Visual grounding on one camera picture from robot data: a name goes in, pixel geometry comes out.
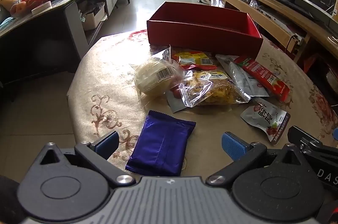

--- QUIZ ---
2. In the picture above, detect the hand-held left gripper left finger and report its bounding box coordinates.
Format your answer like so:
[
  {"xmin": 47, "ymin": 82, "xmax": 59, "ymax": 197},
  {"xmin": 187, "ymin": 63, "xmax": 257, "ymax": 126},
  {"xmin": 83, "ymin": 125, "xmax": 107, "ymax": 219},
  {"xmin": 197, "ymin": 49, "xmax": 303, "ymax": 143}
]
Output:
[{"xmin": 32, "ymin": 131, "xmax": 136, "ymax": 187}]

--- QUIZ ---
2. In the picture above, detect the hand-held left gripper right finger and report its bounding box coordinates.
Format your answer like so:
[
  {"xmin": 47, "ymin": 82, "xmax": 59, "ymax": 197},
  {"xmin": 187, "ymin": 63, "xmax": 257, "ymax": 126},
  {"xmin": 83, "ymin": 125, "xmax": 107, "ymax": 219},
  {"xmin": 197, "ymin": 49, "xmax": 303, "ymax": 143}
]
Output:
[{"xmin": 206, "ymin": 132, "xmax": 312, "ymax": 186}]

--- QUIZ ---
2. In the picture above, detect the small silver date packet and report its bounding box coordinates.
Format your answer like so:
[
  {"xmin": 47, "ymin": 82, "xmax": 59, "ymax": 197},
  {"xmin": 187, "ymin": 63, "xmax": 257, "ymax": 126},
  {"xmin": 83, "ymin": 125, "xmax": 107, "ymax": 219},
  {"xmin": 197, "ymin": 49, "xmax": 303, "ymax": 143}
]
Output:
[{"xmin": 240, "ymin": 97, "xmax": 291, "ymax": 145}]

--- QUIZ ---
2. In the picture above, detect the purple foil snack packet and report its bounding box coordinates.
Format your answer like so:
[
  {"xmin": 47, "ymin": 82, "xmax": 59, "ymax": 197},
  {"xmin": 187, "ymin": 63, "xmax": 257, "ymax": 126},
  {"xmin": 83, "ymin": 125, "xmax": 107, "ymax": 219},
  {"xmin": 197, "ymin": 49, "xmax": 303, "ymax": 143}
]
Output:
[{"xmin": 125, "ymin": 110, "xmax": 196, "ymax": 177}]

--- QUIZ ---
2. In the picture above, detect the clear yellow waffle packet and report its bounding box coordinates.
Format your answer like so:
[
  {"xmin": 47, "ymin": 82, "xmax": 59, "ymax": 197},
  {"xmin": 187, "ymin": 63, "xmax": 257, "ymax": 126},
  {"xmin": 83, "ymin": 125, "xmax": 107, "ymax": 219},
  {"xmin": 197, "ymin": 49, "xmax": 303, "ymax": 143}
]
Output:
[{"xmin": 180, "ymin": 69, "xmax": 251, "ymax": 108}]

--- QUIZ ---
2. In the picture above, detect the long silver snack packet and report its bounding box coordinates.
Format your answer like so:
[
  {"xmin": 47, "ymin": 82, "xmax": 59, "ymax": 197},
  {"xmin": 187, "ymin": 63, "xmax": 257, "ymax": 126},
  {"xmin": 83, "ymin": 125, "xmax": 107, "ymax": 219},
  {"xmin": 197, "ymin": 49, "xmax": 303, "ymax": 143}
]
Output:
[{"xmin": 215, "ymin": 54, "xmax": 270, "ymax": 98}]

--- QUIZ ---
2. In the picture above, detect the long red snack packet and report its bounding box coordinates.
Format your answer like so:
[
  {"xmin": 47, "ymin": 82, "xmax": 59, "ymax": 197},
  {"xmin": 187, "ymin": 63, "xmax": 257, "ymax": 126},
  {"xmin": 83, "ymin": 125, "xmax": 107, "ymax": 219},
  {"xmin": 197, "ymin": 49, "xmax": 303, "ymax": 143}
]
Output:
[{"xmin": 234, "ymin": 55, "xmax": 290, "ymax": 102}]

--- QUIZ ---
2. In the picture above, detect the silver sausage pack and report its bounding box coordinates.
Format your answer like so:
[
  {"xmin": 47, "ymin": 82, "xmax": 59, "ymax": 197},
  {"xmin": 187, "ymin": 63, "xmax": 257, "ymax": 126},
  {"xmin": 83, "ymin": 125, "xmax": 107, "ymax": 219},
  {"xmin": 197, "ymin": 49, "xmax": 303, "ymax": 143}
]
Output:
[{"xmin": 166, "ymin": 81, "xmax": 191, "ymax": 113}]

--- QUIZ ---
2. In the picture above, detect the clear round bread packet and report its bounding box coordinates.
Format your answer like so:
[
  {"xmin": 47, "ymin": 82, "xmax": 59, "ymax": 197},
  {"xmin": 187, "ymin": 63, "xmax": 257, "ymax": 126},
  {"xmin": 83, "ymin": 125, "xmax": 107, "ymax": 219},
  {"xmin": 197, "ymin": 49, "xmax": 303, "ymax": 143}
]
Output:
[{"xmin": 129, "ymin": 46, "xmax": 187, "ymax": 98}]

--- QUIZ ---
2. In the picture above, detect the yellow and red snack packet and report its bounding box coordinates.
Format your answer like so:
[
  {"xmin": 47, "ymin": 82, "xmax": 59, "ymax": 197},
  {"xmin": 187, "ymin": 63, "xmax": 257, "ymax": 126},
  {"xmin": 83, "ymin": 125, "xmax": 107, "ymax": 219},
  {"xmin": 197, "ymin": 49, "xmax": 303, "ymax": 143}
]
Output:
[{"xmin": 172, "ymin": 50, "xmax": 218, "ymax": 71}]

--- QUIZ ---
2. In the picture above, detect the red cardboard box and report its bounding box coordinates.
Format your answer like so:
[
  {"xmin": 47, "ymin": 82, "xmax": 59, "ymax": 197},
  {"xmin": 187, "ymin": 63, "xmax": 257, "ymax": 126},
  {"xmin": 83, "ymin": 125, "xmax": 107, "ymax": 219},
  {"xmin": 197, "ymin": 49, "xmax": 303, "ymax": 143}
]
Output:
[{"xmin": 146, "ymin": 1, "xmax": 264, "ymax": 59}]

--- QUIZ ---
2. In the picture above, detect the round table with floral cloth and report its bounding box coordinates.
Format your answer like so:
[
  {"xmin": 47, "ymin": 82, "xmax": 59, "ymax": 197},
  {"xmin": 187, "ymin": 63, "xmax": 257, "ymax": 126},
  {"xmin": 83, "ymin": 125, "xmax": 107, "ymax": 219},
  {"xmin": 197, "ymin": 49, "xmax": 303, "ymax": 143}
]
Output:
[{"xmin": 66, "ymin": 29, "xmax": 338, "ymax": 179}]

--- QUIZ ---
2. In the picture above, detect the white power strip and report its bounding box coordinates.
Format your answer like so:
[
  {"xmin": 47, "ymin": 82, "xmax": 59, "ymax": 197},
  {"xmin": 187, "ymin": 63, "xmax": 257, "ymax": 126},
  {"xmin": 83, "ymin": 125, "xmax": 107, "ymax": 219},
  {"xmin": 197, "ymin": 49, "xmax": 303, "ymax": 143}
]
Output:
[{"xmin": 289, "ymin": 32, "xmax": 305, "ymax": 46}]

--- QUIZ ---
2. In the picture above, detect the white cardboard box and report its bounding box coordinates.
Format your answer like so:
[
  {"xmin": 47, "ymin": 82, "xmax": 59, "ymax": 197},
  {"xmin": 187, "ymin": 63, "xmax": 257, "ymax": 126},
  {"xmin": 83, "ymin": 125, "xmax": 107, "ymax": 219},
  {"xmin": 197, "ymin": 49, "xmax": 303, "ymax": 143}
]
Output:
[{"xmin": 81, "ymin": 3, "xmax": 106, "ymax": 32}]

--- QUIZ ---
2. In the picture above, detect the dark glass-top table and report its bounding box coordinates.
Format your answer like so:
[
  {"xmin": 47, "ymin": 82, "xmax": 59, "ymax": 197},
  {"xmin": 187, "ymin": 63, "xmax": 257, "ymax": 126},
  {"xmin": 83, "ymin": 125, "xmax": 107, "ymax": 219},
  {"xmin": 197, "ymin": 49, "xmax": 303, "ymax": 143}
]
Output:
[{"xmin": 0, "ymin": 0, "xmax": 118, "ymax": 102}]

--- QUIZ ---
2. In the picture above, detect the flat white box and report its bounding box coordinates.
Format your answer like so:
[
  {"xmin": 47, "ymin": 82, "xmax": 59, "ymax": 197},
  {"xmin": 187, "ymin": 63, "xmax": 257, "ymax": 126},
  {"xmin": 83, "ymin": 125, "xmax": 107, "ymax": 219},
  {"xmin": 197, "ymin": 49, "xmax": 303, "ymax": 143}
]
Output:
[{"xmin": 31, "ymin": 1, "xmax": 52, "ymax": 15}]

